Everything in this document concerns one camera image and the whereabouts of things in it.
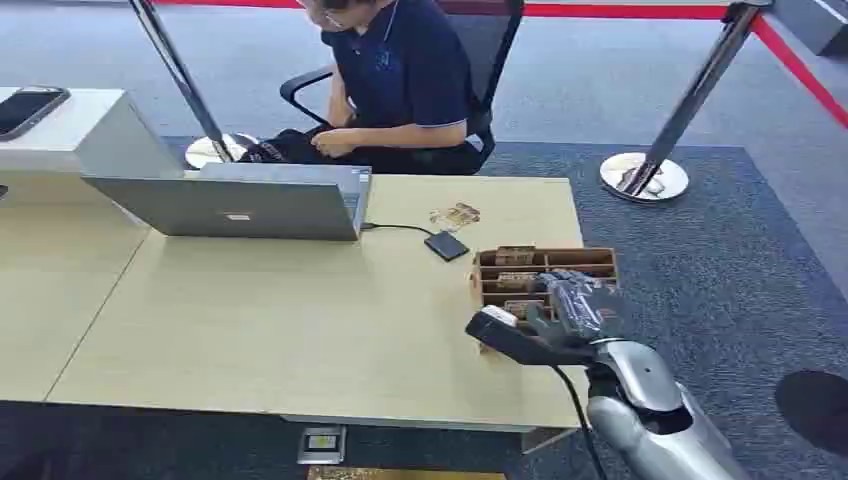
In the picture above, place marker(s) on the brown printed card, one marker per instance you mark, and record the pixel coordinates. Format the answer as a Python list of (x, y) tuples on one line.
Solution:
[(515, 281), (515, 256), (520, 309)]

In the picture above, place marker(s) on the black office chair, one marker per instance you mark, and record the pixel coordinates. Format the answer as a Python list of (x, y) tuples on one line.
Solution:
[(493, 60)]

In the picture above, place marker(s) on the yellow-brown board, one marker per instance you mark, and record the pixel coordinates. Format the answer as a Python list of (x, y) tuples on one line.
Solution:
[(397, 474)]

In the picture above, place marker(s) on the chrome stanchion post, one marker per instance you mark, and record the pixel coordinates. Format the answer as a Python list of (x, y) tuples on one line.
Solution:
[(192, 93), (689, 99)]

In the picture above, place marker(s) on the floor outlet box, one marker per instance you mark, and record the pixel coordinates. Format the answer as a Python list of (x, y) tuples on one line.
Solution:
[(321, 444)]

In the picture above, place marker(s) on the black robot foot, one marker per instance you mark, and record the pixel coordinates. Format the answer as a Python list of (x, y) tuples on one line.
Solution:
[(818, 411)]

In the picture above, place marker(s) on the person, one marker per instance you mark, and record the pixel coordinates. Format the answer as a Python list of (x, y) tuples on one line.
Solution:
[(404, 73)]

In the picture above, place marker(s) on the white cabinet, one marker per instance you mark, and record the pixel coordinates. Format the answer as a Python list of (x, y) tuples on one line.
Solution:
[(99, 132)]

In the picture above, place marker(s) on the grey block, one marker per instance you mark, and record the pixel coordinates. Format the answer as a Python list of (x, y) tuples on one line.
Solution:
[(818, 23)]

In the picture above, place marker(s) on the red barrier belt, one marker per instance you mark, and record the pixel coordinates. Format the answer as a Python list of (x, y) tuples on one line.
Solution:
[(802, 69)]

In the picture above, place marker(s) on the black external drive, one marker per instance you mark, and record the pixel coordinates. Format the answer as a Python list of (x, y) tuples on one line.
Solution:
[(446, 246)]

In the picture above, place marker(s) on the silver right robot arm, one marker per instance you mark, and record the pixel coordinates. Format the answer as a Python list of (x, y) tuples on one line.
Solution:
[(652, 411)]

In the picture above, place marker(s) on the black smartphone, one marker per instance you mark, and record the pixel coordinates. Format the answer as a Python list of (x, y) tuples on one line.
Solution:
[(23, 109)]

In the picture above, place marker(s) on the wooden card box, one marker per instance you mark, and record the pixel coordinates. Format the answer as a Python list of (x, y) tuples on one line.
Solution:
[(493, 272)]

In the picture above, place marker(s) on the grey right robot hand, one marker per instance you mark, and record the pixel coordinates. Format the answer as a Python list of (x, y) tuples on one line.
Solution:
[(583, 311)]

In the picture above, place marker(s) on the grey laptop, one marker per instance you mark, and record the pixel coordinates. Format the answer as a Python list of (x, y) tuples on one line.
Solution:
[(232, 205)]

